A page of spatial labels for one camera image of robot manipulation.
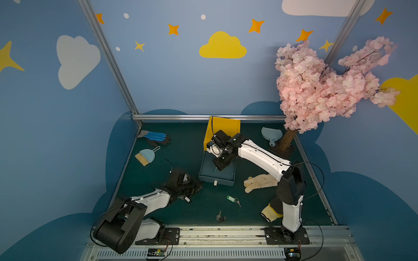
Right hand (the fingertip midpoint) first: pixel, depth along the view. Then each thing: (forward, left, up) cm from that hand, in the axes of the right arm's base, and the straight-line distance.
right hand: (219, 164), depth 85 cm
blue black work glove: (+22, +44, -9) cm, 50 cm away
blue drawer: (-3, +5, -4) cm, 7 cm away
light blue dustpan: (+34, -37, -13) cm, 52 cm away
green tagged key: (-14, -8, -13) cm, 21 cm away
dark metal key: (-24, -2, -13) cm, 27 cm away
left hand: (-7, +7, -7) cm, 12 cm away
